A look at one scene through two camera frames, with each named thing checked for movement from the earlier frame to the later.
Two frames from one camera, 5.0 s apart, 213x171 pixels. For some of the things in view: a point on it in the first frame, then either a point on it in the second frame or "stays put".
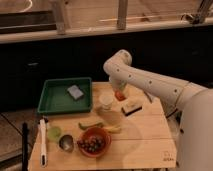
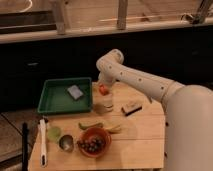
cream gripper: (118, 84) → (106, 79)
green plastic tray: (55, 96) stays put
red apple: (120, 96) → (103, 89)
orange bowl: (94, 142) stays put
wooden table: (134, 132) stays put
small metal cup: (66, 142) stays put
